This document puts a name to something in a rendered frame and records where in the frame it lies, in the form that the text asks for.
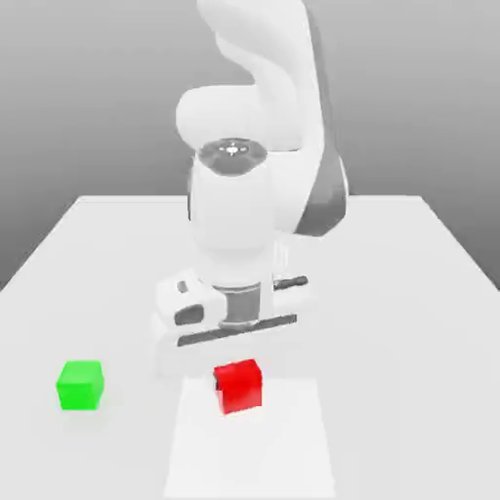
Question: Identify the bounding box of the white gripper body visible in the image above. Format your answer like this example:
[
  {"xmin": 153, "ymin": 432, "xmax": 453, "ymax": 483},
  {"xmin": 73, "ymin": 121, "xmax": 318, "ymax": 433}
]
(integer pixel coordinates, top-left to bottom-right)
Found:
[{"xmin": 152, "ymin": 291, "xmax": 313, "ymax": 379}]

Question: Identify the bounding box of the small red cube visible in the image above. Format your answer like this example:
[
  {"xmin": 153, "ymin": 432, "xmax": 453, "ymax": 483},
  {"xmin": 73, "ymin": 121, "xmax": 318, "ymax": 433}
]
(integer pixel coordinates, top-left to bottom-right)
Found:
[{"xmin": 213, "ymin": 357, "xmax": 264, "ymax": 416}]

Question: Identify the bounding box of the small green cube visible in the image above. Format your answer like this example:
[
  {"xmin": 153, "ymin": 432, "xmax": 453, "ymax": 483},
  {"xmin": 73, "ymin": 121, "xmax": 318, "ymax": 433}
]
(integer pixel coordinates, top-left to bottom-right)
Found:
[{"xmin": 55, "ymin": 359, "xmax": 105, "ymax": 412}]

